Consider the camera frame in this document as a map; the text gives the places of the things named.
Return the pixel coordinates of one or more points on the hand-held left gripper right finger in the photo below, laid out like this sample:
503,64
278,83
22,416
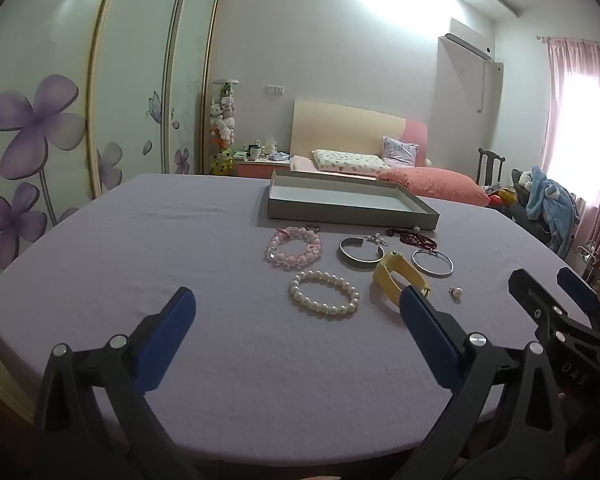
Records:
430,330

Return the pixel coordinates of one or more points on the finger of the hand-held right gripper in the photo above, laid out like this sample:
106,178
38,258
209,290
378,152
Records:
577,285
535,295

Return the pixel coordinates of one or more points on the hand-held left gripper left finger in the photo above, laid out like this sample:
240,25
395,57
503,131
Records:
167,340

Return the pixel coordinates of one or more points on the yellow wide bangle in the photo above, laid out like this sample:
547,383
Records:
387,277

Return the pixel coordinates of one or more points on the thin silver bangle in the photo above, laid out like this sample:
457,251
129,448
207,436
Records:
413,263

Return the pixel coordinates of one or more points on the grey shallow tray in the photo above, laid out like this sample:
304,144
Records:
330,192

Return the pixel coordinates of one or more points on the chrome rack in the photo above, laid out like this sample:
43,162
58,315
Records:
586,252

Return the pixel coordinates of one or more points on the blue fleece garment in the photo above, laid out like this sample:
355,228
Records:
550,200

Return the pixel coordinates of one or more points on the red yellow toy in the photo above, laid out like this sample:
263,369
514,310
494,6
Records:
502,197

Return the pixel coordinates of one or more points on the wide silver cuff bangle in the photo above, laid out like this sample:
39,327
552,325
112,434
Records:
352,261

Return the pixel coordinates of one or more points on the small silver earrings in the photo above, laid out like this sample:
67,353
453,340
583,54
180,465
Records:
376,238

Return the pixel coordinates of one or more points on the purple tablecloth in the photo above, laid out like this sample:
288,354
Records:
205,240

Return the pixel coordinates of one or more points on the dark wooden chair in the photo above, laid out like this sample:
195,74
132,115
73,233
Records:
486,165

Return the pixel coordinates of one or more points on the folded pink quilt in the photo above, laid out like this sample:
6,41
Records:
435,184

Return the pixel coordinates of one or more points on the pink curtain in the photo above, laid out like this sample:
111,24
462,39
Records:
565,110

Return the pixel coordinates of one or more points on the small lavender pillow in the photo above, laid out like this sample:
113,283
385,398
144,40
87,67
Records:
400,151

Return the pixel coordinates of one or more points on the floral white pillow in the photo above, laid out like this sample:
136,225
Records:
350,161

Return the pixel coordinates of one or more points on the yellow green plush toy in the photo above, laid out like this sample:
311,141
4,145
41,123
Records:
222,161

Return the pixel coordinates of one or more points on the pink nightstand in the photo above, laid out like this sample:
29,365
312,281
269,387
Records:
260,167

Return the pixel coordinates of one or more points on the white mug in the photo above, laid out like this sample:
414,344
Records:
255,153

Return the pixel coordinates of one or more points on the light blue cloth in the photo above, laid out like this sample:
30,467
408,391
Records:
280,156

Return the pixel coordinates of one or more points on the tissue box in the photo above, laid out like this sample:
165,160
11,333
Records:
270,147

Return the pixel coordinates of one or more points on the bed with beige headboard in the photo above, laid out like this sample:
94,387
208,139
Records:
340,125

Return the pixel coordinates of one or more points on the clear plush toy tube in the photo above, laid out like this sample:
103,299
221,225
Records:
223,120

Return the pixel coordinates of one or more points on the air conditioner pipe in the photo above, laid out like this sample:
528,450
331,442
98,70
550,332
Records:
497,66

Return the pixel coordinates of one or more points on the floral sliding door wardrobe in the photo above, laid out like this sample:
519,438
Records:
130,110

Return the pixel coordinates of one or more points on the curtain rod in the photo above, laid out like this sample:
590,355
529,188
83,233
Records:
570,40

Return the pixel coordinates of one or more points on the white air conditioner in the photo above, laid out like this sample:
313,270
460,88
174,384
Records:
467,42

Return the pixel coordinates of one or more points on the wall socket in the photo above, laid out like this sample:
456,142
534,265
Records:
275,90

